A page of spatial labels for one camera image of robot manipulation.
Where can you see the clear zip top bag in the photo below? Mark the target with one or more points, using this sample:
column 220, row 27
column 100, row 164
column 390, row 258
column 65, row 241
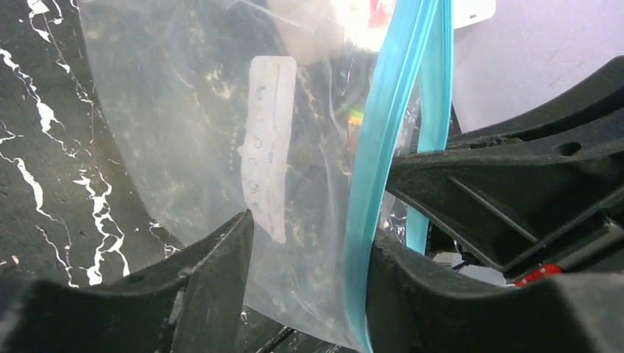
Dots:
column 212, row 116

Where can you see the pack of coloured markers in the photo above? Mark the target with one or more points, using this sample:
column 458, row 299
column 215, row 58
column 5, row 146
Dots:
column 354, row 118

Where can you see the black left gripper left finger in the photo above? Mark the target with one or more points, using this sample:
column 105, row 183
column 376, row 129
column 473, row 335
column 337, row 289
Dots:
column 188, row 302

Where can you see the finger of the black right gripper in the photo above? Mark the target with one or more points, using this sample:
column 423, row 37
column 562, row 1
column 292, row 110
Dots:
column 519, row 205
column 597, row 96

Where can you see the red toy pepper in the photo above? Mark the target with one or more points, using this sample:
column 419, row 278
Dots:
column 380, row 13

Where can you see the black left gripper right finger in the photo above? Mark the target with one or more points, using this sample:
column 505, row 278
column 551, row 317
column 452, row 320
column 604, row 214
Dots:
column 416, row 305

